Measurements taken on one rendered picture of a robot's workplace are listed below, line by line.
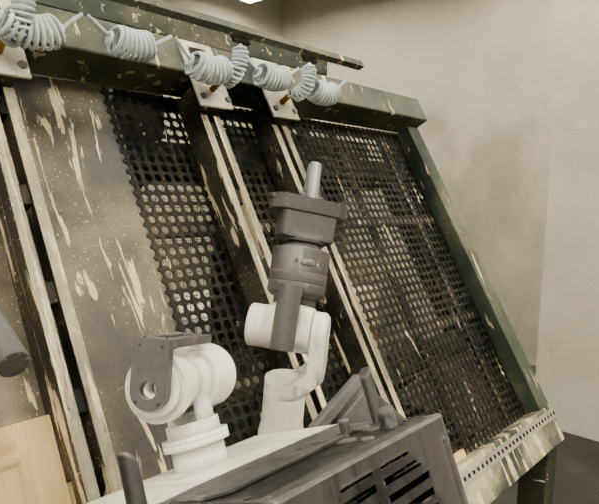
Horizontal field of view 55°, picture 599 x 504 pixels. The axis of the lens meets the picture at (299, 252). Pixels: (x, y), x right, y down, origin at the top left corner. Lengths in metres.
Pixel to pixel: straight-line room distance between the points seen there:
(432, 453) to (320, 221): 0.47
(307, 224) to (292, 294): 0.12
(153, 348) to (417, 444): 0.23
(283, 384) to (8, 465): 0.42
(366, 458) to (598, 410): 4.01
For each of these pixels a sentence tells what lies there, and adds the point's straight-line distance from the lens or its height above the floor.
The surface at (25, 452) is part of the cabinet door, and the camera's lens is 1.01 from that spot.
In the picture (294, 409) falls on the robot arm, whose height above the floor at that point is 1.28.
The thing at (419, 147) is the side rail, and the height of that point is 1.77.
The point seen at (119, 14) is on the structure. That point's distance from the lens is 2.00.
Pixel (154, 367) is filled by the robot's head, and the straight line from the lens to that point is 0.53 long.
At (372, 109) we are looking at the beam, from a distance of 2.01.
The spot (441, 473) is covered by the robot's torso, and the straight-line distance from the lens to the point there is 0.50.
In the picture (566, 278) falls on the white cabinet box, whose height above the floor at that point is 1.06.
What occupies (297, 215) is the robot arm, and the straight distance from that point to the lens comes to 0.86.
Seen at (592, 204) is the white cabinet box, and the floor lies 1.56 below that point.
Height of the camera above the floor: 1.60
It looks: 6 degrees down
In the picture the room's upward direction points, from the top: 1 degrees clockwise
